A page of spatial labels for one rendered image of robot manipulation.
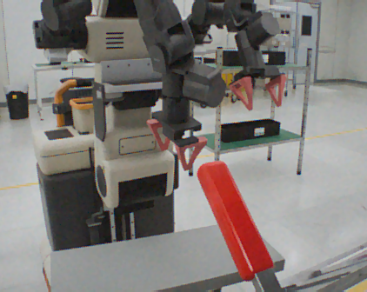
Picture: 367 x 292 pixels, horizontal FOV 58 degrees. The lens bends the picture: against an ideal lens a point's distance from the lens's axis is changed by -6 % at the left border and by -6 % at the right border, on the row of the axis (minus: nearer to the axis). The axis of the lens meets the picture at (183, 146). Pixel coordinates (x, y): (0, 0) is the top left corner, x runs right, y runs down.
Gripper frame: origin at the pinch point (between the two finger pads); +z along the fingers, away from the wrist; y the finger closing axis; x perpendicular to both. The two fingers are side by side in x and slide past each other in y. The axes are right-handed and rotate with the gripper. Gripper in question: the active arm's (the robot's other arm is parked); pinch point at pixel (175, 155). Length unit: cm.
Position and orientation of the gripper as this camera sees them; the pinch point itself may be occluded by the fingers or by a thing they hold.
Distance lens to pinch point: 77.1
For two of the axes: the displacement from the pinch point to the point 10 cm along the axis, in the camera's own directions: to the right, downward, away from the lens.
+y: 5.3, 4.2, -7.4
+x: 8.5, -2.3, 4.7
